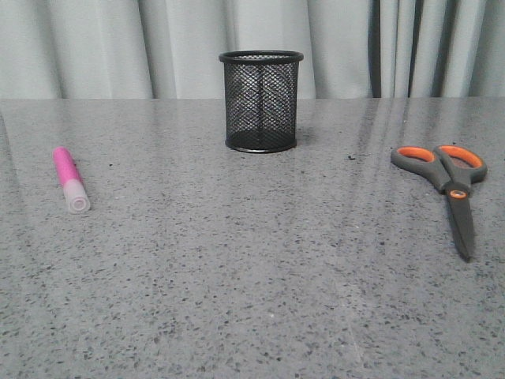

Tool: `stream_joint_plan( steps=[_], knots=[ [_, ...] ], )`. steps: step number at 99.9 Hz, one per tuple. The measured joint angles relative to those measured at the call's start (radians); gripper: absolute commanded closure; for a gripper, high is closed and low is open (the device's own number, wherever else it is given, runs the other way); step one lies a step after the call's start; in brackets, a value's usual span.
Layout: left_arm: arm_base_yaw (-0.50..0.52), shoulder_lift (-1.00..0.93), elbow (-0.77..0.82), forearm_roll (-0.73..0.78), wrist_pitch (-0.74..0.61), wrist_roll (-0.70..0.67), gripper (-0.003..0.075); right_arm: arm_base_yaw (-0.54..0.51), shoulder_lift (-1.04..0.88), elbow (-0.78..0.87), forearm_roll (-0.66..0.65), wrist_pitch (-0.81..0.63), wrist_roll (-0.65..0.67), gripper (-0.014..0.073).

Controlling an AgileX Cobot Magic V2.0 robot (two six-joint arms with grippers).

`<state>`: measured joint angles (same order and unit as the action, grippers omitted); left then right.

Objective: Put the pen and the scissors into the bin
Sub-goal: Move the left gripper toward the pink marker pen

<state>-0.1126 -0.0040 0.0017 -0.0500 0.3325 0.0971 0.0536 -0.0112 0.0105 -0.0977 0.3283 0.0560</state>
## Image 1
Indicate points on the grey orange scissors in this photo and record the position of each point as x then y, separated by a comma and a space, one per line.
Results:
452, 170

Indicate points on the black mesh pen holder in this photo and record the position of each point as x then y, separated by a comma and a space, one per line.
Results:
261, 99

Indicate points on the grey curtain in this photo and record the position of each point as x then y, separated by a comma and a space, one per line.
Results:
170, 49

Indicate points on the pink marker pen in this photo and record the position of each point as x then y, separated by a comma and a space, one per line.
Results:
72, 185

